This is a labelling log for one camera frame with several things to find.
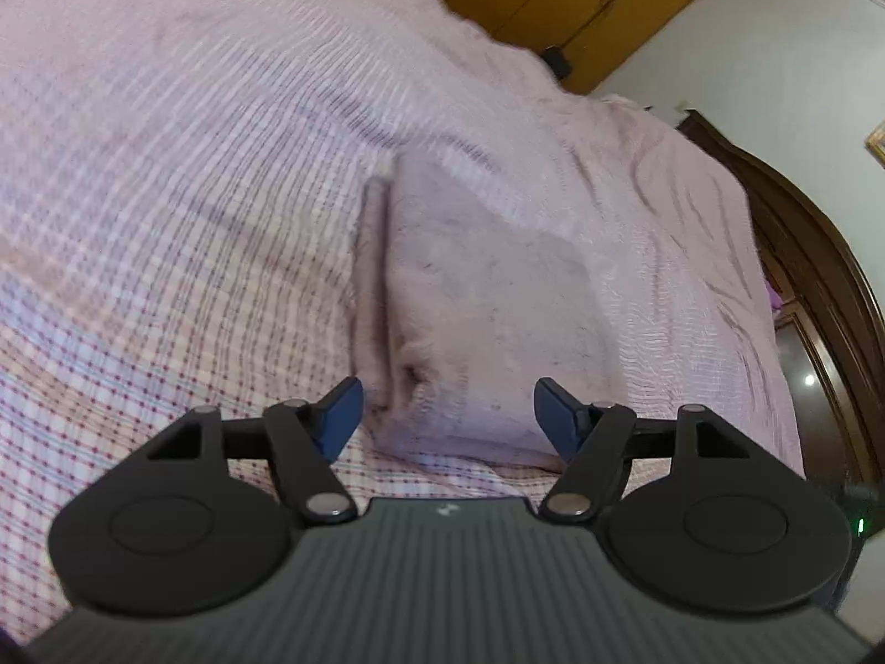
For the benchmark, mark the dark wooden headboard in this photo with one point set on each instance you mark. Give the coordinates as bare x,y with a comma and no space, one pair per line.
829,329

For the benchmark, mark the pink checked bed sheet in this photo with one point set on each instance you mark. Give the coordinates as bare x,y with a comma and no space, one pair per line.
181,187

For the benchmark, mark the black item by wardrobe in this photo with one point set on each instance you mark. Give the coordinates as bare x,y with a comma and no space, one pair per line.
556,61

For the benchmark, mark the lilac knitted sweater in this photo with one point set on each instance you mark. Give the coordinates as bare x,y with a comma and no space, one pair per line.
458,313

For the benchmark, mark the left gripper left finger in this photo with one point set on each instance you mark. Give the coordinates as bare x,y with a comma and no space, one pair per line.
208,510

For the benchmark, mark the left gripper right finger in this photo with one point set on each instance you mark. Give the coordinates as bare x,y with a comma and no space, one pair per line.
690,508

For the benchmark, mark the gold picture frame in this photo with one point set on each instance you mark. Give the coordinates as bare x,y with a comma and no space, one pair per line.
875,143

